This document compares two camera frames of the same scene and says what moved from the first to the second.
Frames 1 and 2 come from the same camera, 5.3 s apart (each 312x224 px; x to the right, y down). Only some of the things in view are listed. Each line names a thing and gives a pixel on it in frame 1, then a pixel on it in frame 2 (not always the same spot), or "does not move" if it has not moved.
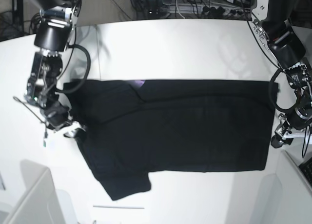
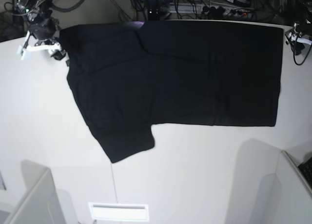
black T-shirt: x=130 y=128 -> x=129 y=77
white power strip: x=204 y=9 does not move
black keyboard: x=306 y=168 does not move
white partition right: x=284 y=197 does not move
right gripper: x=298 y=118 -> x=298 y=48
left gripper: x=56 y=114 -> x=46 y=30
